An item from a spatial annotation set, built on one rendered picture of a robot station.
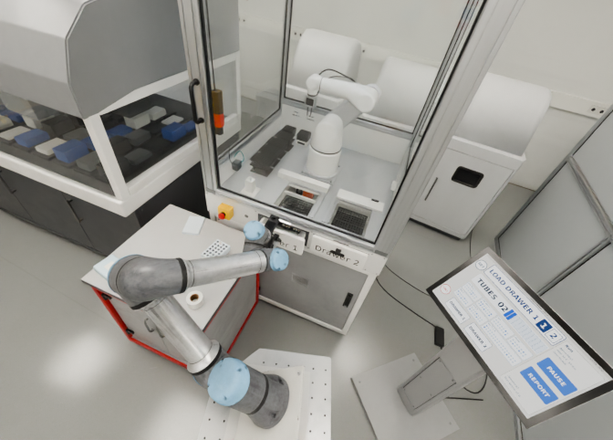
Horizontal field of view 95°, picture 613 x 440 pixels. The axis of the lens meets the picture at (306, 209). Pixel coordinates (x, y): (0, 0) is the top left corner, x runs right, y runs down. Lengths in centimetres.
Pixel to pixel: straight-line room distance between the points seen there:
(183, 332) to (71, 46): 107
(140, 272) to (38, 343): 175
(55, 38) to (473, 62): 138
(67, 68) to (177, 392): 169
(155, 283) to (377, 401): 163
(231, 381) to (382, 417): 131
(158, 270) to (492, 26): 105
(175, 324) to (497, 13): 120
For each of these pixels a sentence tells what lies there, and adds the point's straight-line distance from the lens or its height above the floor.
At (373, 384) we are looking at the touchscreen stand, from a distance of 213.
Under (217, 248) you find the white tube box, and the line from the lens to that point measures 153.
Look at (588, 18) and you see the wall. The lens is 427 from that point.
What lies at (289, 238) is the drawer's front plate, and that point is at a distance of 142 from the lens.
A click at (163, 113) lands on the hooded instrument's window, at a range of 180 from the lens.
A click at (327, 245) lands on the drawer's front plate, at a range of 143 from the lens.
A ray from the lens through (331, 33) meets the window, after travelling 103.
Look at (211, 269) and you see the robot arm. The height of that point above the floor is 129.
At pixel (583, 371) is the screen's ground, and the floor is 115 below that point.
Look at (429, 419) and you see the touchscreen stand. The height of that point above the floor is 4.
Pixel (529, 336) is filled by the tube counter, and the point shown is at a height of 111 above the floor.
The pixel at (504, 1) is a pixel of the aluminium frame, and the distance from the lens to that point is 98.
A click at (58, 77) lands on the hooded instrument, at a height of 151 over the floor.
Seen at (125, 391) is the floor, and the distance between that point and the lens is 218.
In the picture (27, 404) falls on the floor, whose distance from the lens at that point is 237.
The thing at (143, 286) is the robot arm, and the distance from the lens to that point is 81.
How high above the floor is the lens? 198
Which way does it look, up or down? 42 degrees down
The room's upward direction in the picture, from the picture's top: 10 degrees clockwise
